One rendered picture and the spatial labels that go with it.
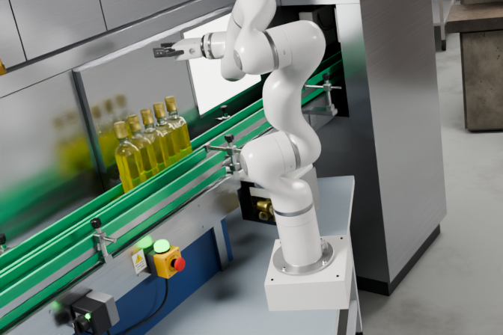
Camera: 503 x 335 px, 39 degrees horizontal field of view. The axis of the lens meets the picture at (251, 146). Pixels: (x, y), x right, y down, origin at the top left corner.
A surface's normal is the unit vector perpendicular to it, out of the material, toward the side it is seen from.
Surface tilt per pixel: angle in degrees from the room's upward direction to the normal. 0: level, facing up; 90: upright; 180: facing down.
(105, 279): 90
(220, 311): 0
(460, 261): 0
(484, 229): 0
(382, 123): 90
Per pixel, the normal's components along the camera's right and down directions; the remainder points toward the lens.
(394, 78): 0.80, 0.09
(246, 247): -0.16, -0.92
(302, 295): -0.18, 0.39
